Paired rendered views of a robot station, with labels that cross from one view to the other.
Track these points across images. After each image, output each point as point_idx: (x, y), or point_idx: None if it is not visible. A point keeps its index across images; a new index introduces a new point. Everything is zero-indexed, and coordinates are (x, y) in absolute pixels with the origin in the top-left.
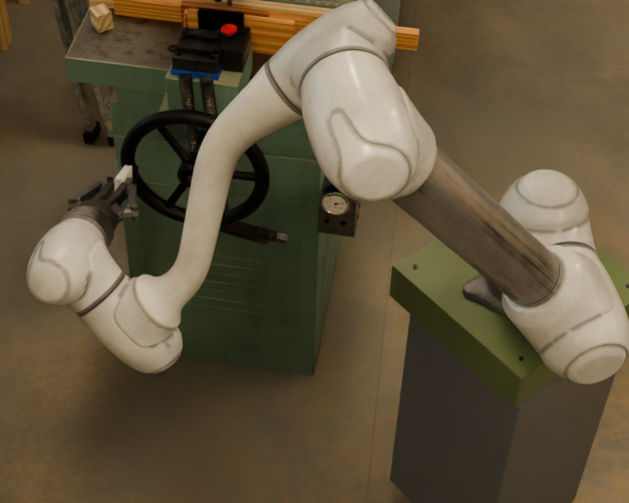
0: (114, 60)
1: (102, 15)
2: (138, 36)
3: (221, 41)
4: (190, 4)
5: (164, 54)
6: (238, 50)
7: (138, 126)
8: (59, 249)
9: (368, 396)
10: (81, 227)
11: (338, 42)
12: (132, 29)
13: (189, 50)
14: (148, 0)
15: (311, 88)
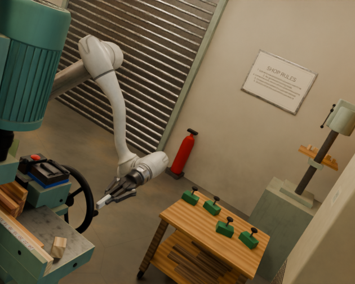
0: (71, 228)
1: (62, 238)
2: (43, 233)
3: (39, 163)
4: (10, 204)
5: (41, 216)
6: (40, 154)
7: (92, 192)
8: (160, 152)
9: None
10: (148, 158)
11: (106, 44)
12: (41, 239)
13: (60, 168)
14: (24, 230)
15: (118, 54)
